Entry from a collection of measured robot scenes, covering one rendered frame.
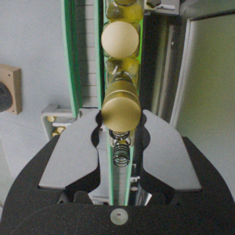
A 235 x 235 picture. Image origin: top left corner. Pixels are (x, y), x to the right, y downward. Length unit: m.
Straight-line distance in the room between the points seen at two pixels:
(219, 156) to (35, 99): 0.69
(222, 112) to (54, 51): 0.57
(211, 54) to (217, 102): 0.07
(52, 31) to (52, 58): 0.10
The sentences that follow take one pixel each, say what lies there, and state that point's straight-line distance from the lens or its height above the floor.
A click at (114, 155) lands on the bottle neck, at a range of 0.23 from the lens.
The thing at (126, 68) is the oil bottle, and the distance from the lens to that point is 0.21.
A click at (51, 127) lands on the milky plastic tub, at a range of 0.69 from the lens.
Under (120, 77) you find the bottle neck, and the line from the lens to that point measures 0.17.
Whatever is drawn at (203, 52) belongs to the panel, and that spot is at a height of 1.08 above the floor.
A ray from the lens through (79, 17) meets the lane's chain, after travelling 0.44.
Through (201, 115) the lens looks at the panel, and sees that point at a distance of 0.24.
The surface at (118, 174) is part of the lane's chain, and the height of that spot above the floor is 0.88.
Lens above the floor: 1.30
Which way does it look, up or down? 59 degrees down
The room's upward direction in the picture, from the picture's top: 176 degrees counter-clockwise
